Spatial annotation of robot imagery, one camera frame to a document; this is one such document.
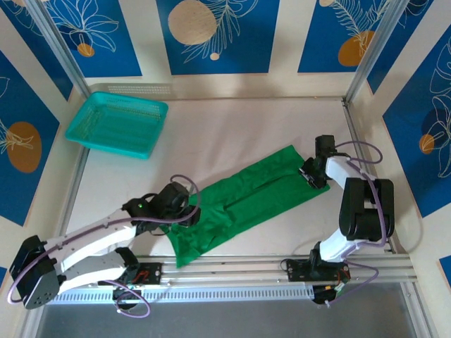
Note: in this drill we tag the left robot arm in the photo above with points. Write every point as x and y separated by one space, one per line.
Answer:
95 239

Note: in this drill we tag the perforated metal vent plate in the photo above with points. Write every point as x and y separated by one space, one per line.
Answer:
141 88

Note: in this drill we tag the grey metal sheet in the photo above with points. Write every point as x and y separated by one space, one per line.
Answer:
246 320

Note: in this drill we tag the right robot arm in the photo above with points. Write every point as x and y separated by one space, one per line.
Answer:
338 169

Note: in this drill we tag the aluminium frame post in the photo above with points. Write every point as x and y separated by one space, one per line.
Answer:
373 49
60 45

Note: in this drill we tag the aluminium table side rail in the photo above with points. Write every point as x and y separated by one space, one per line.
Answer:
366 165

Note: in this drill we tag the teal plastic basket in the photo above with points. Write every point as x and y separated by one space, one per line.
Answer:
116 123

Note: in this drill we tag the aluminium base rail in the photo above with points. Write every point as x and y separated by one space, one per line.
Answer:
229 269

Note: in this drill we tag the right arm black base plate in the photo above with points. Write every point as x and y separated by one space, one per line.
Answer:
296 269

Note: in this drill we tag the green t-shirt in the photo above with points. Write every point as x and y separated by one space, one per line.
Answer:
246 200

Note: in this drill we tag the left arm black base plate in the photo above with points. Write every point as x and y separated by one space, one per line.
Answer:
151 273

